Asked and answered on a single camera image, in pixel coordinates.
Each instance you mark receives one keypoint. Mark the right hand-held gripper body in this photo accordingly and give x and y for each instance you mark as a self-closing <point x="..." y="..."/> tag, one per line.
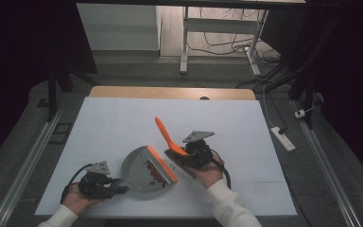
<point x="200" y="151"/>

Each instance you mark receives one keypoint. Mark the aluminium floor rail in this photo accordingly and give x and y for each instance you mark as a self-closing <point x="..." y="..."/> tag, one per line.
<point x="327" y="170"/>
<point x="28" y="164"/>

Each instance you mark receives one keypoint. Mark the white table cover sheet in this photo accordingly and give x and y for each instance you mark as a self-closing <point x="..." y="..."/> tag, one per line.
<point x="107" y="126"/>

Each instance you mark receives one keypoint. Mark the black floor bracket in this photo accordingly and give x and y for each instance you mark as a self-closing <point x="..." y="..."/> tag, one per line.
<point x="60" y="133"/>

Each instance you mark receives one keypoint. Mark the black curtain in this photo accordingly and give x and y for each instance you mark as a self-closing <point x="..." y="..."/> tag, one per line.
<point x="353" y="78"/>
<point x="19" y="63"/>

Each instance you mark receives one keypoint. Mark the white power strip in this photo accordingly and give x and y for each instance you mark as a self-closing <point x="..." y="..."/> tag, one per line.
<point x="283" y="138"/>

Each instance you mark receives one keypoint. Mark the white metal desk frame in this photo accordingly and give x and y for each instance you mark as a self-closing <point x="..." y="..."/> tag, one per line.
<point x="220" y="26"/>

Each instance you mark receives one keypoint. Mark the black metal stand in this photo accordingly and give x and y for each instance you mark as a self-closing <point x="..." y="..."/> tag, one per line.
<point x="308" y="94"/>
<point x="52" y="94"/>

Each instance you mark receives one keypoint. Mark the person's left hand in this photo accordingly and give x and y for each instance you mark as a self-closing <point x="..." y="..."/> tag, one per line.
<point x="77" y="200"/>

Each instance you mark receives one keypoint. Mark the small white plug adapter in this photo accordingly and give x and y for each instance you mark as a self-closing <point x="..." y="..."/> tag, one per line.
<point x="300" y="113"/>

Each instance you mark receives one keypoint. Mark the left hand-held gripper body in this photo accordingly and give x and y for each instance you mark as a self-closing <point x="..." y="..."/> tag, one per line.
<point x="95" y="183"/>

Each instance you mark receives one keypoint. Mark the white cabinet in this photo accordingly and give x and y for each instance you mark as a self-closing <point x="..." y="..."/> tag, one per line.
<point x="119" y="28"/>

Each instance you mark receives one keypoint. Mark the orange brush with dark bristles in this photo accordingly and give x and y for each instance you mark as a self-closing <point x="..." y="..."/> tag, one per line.
<point x="168" y="135"/>

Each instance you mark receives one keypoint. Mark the grey dustpan with orange edge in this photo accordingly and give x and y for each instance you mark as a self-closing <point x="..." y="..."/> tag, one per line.
<point x="138" y="171"/>

